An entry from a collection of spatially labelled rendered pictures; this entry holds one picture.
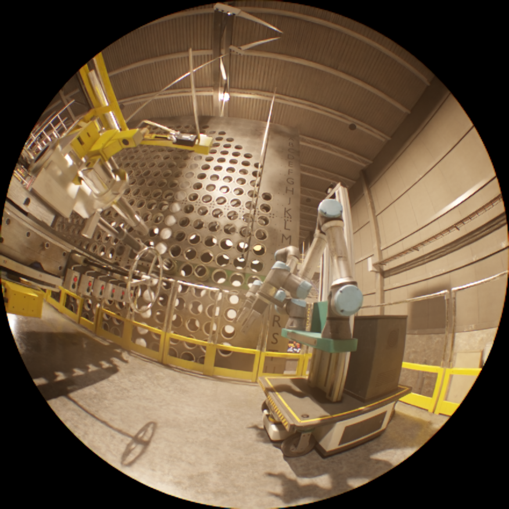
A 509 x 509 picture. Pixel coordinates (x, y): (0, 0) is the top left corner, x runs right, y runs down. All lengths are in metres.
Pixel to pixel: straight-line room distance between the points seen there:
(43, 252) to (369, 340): 2.06
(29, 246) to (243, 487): 1.63
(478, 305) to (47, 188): 7.57
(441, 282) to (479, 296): 1.56
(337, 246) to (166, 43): 9.86
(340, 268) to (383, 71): 9.17
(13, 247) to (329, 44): 9.17
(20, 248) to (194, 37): 9.01
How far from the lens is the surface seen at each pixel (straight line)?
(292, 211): 3.56
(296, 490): 1.00
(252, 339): 2.88
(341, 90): 9.25
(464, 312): 6.57
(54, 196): 1.41
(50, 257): 1.49
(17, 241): 1.36
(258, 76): 8.92
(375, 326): 1.09
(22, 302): 1.04
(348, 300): 0.72
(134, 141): 1.38
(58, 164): 1.52
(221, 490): 0.95
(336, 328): 0.85
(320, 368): 1.32
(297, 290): 0.73
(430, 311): 7.12
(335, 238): 0.80
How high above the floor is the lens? 0.80
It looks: 19 degrees up
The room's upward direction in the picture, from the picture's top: 9 degrees clockwise
